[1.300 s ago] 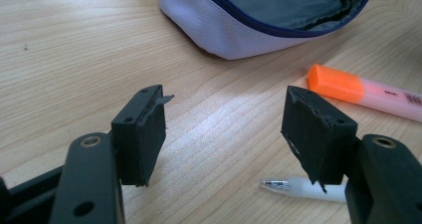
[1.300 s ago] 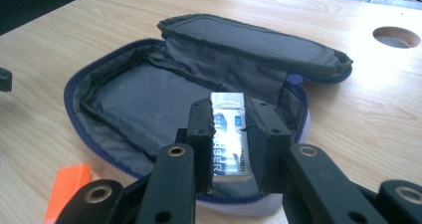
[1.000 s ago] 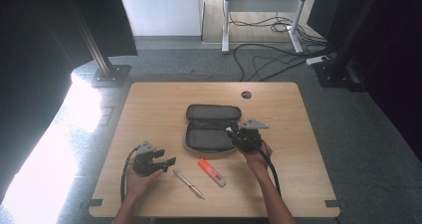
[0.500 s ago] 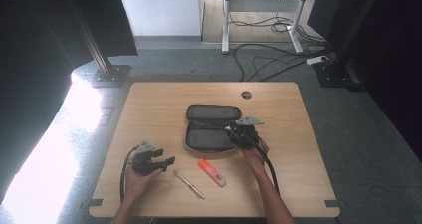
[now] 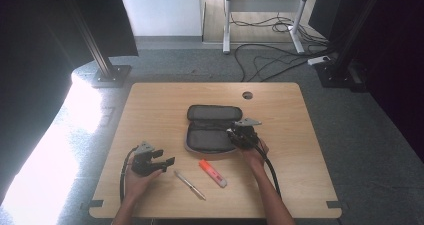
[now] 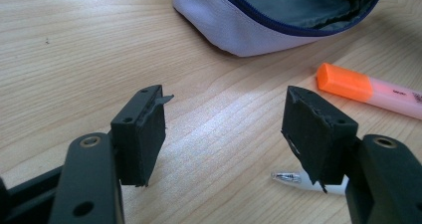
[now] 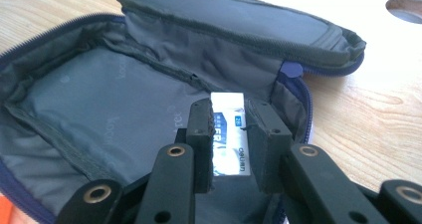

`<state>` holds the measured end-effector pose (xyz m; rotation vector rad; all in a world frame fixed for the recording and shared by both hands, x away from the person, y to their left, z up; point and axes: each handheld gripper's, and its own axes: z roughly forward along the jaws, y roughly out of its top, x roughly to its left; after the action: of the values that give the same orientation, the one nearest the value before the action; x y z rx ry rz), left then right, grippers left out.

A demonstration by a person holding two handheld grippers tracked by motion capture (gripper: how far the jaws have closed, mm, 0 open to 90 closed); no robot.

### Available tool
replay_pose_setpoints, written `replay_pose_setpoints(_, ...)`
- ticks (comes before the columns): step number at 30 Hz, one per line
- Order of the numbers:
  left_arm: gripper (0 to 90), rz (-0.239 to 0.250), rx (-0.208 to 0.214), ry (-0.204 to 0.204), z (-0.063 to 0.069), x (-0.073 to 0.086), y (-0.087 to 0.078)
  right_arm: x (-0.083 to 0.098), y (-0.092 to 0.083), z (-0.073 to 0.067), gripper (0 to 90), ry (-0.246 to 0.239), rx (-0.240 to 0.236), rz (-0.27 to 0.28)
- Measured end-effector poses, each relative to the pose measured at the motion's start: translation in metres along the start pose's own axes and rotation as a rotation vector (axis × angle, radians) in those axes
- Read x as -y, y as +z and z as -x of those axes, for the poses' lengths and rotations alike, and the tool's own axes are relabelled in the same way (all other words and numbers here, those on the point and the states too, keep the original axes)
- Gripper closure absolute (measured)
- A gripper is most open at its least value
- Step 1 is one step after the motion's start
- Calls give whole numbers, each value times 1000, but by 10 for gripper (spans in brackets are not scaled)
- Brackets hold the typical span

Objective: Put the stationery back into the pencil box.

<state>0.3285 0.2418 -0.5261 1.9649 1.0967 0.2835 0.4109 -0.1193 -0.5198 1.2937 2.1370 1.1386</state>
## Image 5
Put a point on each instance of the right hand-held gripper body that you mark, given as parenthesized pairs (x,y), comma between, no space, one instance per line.
(247,135)

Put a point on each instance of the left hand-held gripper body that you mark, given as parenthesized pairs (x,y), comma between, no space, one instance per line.
(143,161)

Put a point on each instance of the grey pencil case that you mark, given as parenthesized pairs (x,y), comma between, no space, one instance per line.
(211,128)

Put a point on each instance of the silver pen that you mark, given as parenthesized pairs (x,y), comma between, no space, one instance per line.
(190,185)

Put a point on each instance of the orange highlighter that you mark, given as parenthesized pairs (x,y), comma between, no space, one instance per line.
(213,173)

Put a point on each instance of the person's right hand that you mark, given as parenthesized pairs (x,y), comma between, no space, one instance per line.
(255,155)

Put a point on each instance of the person's left hand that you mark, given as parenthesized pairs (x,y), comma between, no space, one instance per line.
(138,185)

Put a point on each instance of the white power strip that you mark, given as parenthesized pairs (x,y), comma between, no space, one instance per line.
(318,60)

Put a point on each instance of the black metal stand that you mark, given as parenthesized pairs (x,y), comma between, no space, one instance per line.
(343,58)
(100,48)

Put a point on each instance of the dark curtain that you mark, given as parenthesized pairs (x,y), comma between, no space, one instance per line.
(393,51)
(40,51)

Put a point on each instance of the white desk frame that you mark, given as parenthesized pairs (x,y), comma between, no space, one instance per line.
(263,5)

